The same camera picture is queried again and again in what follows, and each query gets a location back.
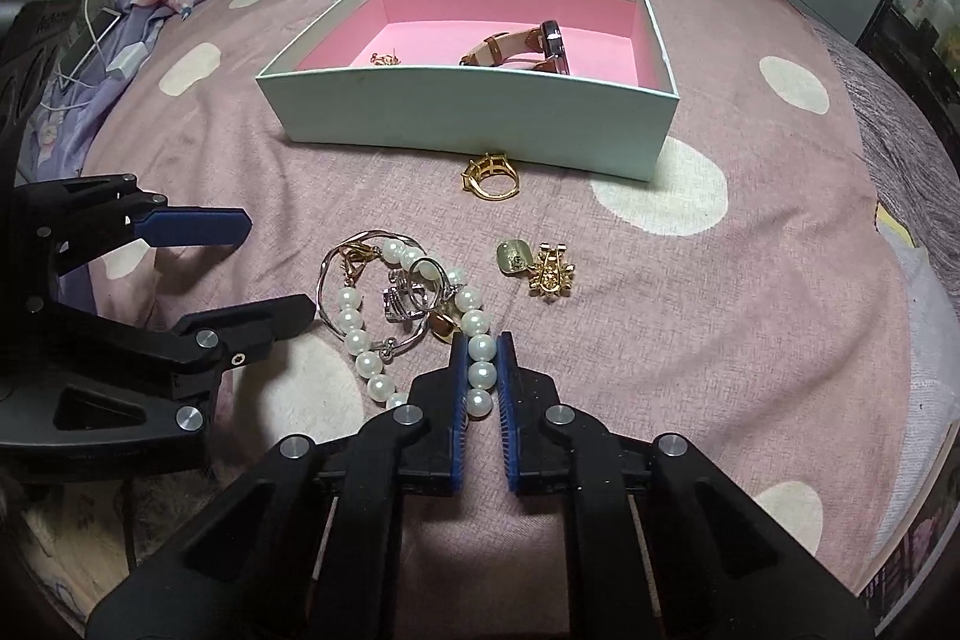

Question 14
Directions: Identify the pink strap wristwatch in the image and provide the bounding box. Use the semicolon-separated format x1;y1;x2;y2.
459;18;575;76

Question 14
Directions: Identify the gold square pendant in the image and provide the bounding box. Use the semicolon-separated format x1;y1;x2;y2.
494;239;536;277

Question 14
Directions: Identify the pink polka dot bedsheet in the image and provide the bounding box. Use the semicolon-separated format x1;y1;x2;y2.
56;0;947;603

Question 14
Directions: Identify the white pearl bracelet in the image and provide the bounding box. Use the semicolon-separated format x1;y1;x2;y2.
336;237;501;422

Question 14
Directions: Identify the grey patterned blanket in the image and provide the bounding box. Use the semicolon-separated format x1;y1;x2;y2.
812;20;960;319

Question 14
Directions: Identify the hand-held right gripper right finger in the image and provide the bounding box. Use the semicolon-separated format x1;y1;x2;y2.
495;331;878;640

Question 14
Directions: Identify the gold ring with stone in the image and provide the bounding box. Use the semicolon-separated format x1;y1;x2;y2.
460;152;521;202

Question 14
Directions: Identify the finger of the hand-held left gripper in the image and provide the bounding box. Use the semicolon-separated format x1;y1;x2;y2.
45;293;317;461
15;173;253;275

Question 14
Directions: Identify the silver bangle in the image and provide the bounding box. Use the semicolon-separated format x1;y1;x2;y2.
314;228;434;354

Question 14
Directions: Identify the brown stone ring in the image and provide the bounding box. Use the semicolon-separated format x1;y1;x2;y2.
428;305;465;342

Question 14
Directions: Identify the gold flower brooch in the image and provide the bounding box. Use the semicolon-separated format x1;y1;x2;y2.
526;240;578;301

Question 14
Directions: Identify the white charger cable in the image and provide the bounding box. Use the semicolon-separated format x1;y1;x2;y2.
43;0;151;110

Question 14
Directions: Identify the pale box with pink lining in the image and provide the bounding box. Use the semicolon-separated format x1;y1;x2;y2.
253;0;683;186

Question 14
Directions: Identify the gold hook earring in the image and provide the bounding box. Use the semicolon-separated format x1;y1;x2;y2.
340;241;374;283

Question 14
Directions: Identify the silver ring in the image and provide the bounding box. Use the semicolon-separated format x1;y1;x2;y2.
383;257;452;324

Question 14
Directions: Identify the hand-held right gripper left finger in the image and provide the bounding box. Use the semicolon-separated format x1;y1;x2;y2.
86;332;473;640

